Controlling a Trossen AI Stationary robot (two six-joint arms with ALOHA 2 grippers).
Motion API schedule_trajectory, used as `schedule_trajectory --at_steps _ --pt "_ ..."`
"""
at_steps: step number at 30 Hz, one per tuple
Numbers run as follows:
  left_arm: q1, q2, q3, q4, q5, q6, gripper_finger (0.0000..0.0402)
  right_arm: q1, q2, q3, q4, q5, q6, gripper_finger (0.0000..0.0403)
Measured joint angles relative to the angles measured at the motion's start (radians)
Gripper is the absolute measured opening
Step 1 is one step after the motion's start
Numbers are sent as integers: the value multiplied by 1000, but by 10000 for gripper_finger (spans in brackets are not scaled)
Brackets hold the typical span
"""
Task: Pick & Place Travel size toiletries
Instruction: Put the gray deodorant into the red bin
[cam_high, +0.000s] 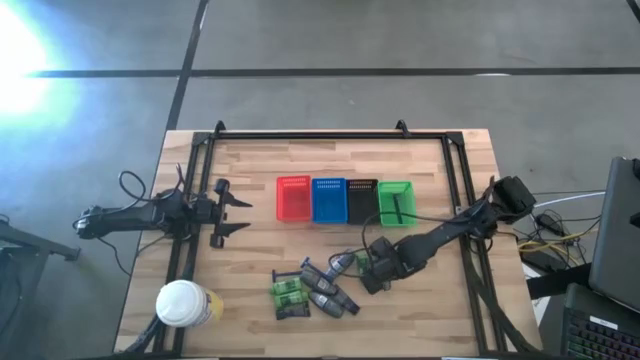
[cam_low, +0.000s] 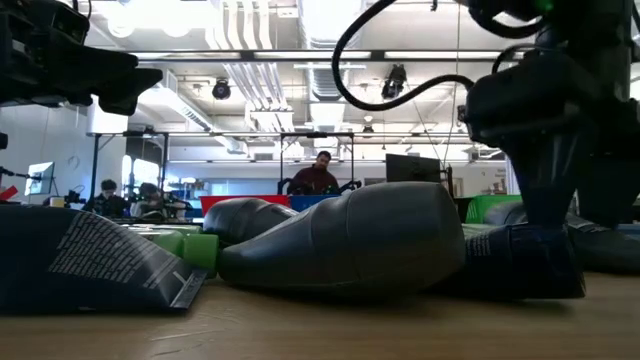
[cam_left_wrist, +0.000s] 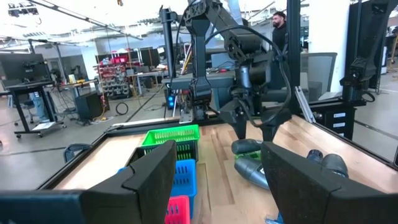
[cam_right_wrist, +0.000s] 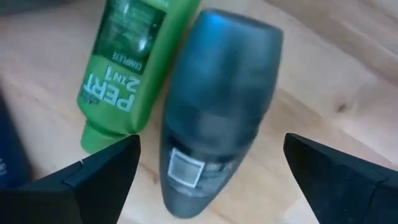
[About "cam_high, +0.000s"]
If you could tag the gray travel bottle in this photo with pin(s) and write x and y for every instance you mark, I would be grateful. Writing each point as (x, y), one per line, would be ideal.
(341, 263)
(326, 305)

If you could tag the black frame clamp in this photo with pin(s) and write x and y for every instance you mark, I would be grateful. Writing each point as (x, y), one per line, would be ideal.
(219, 126)

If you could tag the black backlit keyboard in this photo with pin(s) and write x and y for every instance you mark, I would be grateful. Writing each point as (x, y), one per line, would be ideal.
(600, 330)

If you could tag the red plastic basket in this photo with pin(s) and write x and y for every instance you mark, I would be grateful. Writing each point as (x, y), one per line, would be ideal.
(293, 198)

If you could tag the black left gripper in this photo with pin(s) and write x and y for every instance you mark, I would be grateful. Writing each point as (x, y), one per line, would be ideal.
(219, 220)

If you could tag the black plastic basket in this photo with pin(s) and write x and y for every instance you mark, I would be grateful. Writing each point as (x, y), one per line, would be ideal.
(362, 201)

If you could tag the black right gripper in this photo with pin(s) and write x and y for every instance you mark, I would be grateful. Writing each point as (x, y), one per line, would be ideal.
(385, 260)

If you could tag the black metal stand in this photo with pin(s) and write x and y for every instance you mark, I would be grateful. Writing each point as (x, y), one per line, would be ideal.
(35, 242)

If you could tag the black metal table frame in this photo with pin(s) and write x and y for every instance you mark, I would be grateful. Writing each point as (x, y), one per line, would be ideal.
(200, 165)

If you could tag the blue plastic basket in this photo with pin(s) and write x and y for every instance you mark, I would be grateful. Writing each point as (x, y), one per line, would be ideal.
(329, 201)

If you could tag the green plastic basket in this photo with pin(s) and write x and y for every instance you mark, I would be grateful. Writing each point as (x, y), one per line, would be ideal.
(397, 202)

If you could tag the black power adapter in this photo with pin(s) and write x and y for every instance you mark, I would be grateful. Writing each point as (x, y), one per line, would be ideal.
(550, 223)

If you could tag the blue disposable razor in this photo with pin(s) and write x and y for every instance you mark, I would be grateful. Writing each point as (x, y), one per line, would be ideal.
(306, 262)
(287, 273)
(396, 209)

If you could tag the blue clamp on rail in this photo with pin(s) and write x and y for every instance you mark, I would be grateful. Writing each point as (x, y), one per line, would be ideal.
(402, 127)

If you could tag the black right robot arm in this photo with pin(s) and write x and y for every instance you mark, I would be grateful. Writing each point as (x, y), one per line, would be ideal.
(450, 232)

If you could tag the dark blue translucent cup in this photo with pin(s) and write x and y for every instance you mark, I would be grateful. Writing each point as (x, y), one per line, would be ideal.
(318, 281)

